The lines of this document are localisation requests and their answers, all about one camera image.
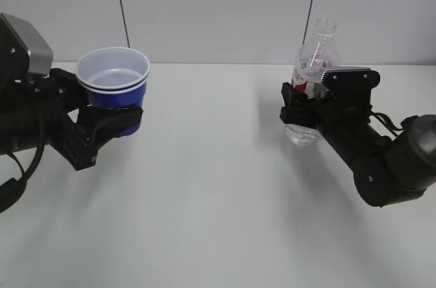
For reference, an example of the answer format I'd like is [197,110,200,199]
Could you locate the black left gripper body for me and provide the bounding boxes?
[20,76,98,171]

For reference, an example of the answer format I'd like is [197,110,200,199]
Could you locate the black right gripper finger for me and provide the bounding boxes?
[281,82,332,108]
[280,106,326,131]

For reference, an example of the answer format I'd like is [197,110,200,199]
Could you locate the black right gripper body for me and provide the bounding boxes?
[315,92,375,145]

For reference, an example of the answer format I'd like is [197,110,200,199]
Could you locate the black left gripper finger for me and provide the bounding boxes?
[50,68,89,106]
[76,106,143,150]

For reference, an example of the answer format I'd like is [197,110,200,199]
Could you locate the blue paper cup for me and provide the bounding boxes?
[74,47,151,138]

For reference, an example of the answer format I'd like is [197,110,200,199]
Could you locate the clear Wahaha water bottle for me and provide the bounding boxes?
[284,17,343,148]

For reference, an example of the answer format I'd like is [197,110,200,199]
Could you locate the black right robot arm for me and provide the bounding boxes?
[280,82,435,207]

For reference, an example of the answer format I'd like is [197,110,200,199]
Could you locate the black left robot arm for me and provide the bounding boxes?
[1,68,143,170]

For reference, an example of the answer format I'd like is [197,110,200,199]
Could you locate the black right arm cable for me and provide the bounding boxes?
[367,103,406,134]

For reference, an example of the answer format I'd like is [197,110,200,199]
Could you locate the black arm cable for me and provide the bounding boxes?
[0,144,45,216]
[367,103,406,134]

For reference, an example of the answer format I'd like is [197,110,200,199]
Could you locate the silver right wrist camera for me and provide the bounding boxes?
[321,67,381,98]

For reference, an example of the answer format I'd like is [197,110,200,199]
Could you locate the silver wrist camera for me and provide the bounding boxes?
[321,67,381,98]
[1,12,53,79]

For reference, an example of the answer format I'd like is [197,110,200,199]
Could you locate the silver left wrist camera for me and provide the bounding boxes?
[1,12,53,79]

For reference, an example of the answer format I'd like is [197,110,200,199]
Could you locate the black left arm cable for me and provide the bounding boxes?
[0,144,45,216]

